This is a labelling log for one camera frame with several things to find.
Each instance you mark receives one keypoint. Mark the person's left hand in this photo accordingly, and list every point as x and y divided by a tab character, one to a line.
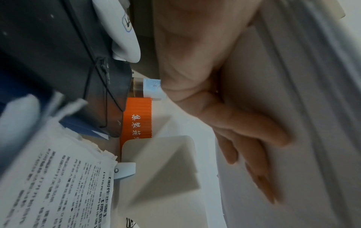
191	55

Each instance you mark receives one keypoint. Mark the white paper stack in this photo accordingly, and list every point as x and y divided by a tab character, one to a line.
304	115

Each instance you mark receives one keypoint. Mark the tea bottle with white label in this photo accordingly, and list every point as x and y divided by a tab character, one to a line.
141	88

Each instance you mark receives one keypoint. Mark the white rounded plastic device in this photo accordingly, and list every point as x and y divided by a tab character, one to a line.
118	26

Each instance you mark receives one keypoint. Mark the orange printed box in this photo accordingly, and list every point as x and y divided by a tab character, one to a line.
136	120

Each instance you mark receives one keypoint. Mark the white plastic square lid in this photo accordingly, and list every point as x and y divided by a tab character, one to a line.
166	178

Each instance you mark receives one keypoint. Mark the black box case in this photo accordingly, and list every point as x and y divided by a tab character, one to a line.
48	44

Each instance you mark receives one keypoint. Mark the printed torn paper sheet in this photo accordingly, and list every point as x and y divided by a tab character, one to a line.
53	178

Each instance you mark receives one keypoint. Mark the white plastic bracket with screw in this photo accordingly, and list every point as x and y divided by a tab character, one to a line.
125	170

